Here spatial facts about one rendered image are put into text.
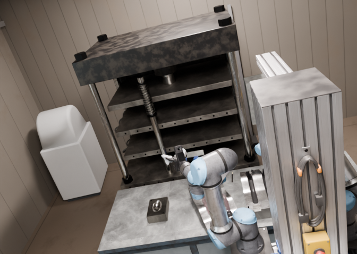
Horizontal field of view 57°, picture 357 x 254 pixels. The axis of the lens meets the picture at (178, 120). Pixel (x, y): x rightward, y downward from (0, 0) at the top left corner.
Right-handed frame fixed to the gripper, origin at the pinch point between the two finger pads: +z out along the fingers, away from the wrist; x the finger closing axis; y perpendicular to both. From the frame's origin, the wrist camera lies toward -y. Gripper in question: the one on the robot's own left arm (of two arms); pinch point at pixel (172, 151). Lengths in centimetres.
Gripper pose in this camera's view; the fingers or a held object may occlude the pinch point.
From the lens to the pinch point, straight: 211.2
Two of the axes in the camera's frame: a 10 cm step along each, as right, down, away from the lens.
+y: 1.2, 9.2, 3.7
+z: -3.9, -3.0, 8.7
